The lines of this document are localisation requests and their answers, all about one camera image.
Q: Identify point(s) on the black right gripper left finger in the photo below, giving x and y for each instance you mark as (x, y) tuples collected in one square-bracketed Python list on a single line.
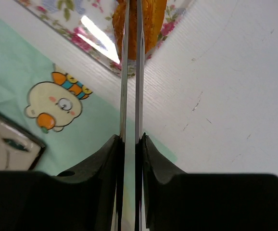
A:
[(85, 197)]

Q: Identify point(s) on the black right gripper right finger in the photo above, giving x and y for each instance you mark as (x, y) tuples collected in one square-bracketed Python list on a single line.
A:
[(169, 199)]

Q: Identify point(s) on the brown oblong bread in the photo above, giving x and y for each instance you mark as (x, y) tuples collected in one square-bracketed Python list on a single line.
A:
[(153, 16)]

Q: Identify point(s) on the metal kitchen tongs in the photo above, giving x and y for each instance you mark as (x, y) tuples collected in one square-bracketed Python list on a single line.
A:
[(131, 122)]

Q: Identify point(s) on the square floral ceramic plate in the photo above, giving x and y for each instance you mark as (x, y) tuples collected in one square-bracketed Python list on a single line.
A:
[(20, 150)]

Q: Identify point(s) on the light green placemat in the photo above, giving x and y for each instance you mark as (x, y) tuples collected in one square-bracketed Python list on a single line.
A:
[(72, 129)]

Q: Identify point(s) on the floral rectangular tray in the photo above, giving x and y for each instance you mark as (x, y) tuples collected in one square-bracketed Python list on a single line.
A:
[(88, 25)]

